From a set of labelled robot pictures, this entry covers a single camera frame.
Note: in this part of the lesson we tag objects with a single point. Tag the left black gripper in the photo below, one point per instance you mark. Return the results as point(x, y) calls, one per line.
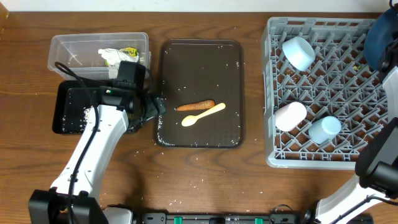
point(154, 107)

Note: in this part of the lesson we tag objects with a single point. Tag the dark blue plate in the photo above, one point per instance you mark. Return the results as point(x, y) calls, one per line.
point(380, 35)

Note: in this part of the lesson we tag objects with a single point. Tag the pile of white rice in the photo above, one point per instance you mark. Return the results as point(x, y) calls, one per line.
point(75, 119)

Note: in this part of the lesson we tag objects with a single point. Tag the white paper napkin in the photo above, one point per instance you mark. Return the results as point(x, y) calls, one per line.
point(116, 57)

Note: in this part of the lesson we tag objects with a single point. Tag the yellow green snack wrapper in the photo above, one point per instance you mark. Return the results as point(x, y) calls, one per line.
point(130, 51)

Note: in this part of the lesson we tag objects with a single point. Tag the light blue bowl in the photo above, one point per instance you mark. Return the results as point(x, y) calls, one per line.
point(299, 53)

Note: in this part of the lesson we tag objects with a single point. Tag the light blue plastic cup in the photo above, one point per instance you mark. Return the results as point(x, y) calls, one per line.
point(324, 129)

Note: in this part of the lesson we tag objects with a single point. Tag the pink plastic cup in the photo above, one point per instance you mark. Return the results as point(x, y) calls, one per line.
point(289, 116)

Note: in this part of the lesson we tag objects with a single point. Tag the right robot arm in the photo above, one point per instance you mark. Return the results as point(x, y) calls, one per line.
point(375, 178)

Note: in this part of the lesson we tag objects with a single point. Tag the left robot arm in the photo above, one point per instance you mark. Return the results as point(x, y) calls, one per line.
point(73, 195)

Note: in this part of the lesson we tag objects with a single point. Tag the grey dishwasher rack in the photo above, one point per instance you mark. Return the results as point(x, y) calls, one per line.
point(338, 83)

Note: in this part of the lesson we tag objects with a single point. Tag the clear plastic waste bin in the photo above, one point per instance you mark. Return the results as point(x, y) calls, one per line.
point(79, 52)

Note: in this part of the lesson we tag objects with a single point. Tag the pale yellow plastic spoon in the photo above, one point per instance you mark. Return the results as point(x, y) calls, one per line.
point(192, 119)

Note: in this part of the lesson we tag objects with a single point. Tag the dark brown serving tray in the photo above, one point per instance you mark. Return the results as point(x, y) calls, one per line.
point(191, 71)

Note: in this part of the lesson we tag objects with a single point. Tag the black plastic tray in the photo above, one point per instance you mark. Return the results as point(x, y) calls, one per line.
point(71, 105)

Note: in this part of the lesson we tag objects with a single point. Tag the orange carrot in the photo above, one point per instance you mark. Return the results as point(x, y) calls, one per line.
point(202, 105)

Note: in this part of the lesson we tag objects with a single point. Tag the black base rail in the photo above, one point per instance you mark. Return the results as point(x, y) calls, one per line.
point(274, 218)

